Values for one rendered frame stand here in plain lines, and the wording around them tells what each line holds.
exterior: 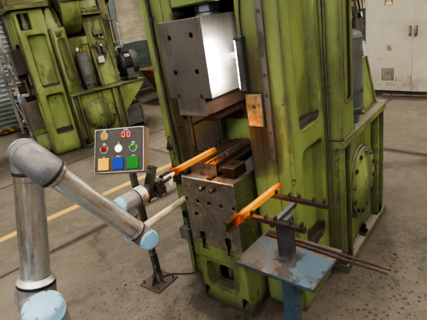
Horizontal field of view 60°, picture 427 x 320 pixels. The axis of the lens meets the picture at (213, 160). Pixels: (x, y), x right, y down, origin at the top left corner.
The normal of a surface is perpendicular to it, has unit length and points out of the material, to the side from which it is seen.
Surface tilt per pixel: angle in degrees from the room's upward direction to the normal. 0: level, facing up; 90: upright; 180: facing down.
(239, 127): 90
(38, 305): 5
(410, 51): 90
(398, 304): 0
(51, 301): 5
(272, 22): 90
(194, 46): 90
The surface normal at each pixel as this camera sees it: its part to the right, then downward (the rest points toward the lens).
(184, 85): -0.60, 0.37
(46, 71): 0.58, 0.19
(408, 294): -0.15, -0.92
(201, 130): 0.79, 0.11
